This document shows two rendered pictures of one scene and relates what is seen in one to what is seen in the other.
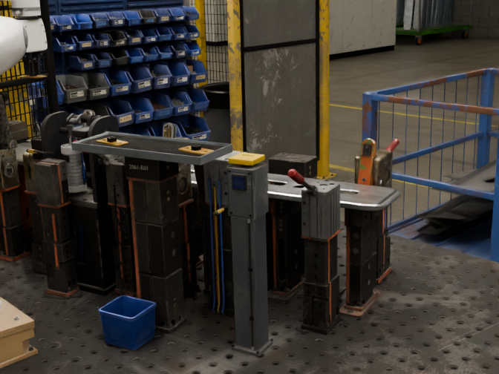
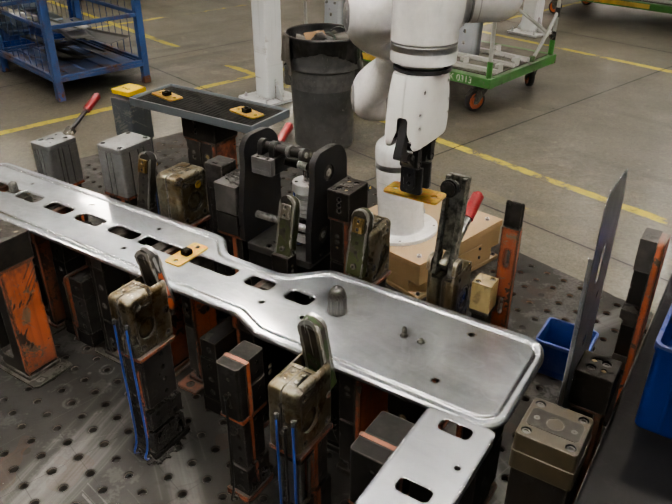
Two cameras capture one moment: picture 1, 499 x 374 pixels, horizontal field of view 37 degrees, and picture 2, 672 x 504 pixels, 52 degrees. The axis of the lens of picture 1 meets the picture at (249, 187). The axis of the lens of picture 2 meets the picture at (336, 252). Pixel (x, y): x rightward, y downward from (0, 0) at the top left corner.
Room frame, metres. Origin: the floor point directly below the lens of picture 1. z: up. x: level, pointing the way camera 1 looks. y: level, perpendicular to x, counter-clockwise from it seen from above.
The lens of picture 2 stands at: (3.24, 0.60, 1.66)
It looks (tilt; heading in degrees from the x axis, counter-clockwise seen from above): 30 degrees down; 183
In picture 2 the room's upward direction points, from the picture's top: straight up
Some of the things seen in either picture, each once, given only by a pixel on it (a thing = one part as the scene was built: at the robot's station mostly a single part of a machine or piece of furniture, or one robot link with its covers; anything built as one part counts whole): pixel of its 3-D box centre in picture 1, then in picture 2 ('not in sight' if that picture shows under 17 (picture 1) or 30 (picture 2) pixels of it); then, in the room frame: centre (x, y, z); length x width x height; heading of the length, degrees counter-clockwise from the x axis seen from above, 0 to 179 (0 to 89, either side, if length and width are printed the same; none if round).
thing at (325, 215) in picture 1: (321, 257); (67, 205); (1.68, -0.17, 0.88); 0.11 x 0.10 x 0.36; 150
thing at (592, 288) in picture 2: not in sight; (590, 301); (2.50, 0.89, 1.17); 0.12 x 0.01 x 0.34; 150
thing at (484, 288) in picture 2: not in sight; (474, 368); (2.28, 0.79, 0.88); 0.04 x 0.04 x 0.36; 60
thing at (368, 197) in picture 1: (166, 169); (176, 255); (2.12, 0.24, 1.00); 1.38 x 0.22 x 0.02; 60
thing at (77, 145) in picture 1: (150, 147); (207, 106); (1.71, 0.23, 1.16); 0.37 x 0.14 x 0.02; 60
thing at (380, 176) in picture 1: (371, 215); not in sight; (1.99, -0.34, 0.88); 0.15 x 0.11 x 0.36; 150
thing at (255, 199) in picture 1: (249, 258); (142, 176); (1.58, 0.00, 0.92); 0.08 x 0.08 x 0.44; 60
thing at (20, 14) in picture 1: (26, 12); (424, 52); (2.35, 0.67, 1.44); 0.09 x 0.08 x 0.03; 150
